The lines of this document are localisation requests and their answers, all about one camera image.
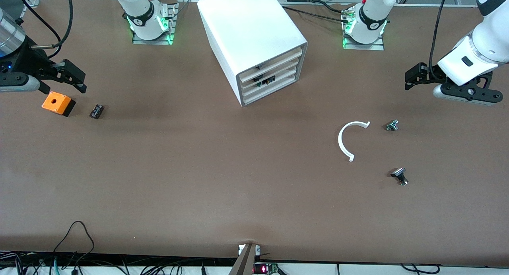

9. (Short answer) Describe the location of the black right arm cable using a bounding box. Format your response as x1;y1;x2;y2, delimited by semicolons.
15;0;73;50

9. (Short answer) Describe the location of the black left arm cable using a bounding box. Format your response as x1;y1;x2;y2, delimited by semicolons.
429;0;452;80

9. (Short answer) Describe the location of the aluminium left arm base plate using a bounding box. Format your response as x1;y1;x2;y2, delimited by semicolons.
342;10;385;51

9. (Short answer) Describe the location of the small red display device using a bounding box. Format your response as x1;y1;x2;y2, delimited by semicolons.
254;262;280;275

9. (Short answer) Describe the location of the white drawer cabinet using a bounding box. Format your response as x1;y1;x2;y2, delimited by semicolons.
197;0;309;107

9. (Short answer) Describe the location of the grey camera mount strut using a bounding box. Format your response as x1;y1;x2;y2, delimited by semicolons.
228;243;260;275

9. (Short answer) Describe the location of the white semicircular bracket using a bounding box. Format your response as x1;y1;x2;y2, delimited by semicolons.
338;121;371;163

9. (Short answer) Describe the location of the thin black looped cable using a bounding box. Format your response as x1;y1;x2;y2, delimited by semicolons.
52;221;95;263

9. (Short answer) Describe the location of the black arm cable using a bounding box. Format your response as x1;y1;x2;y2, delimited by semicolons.
15;0;73;50
429;0;452;80

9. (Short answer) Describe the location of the orange button enclosure box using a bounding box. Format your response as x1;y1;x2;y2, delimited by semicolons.
41;92;76;117

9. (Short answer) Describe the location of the tangled black cable bundle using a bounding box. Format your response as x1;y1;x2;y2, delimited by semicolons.
0;250;239;275

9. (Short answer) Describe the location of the cream cabinet drawer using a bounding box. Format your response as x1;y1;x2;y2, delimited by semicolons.
243;73;299;105
241;65;301;97
240;57;303;88
239;48;305;81

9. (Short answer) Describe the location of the aluminium right arm base plate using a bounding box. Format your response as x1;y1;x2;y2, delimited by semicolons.
132;0;179;45

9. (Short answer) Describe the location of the black cable behind cabinet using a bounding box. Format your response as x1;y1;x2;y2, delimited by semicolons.
282;0;351;21

